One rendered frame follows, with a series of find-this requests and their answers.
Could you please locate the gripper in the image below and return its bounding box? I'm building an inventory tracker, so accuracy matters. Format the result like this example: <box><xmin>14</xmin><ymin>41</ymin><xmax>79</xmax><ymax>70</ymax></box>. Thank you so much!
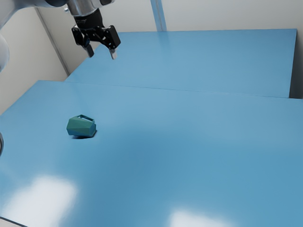
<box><xmin>71</xmin><ymin>9</ymin><xmax>122</xmax><ymax>60</ymax></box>

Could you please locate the teal faceted mug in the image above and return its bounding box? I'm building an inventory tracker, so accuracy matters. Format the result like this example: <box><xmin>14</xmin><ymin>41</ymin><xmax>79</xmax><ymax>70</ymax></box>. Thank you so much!
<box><xmin>66</xmin><ymin>114</ymin><xmax>98</xmax><ymax>138</ymax></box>

